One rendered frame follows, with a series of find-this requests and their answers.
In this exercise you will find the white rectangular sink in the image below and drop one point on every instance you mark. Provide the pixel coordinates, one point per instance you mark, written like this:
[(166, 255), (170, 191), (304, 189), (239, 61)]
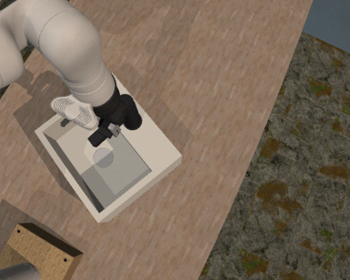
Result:
[(110, 177)]

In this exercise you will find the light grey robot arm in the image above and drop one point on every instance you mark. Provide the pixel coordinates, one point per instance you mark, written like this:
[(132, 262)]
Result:
[(68, 40)]

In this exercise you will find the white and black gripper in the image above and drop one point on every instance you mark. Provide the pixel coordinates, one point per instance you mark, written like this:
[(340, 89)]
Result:
[(83, 109)]

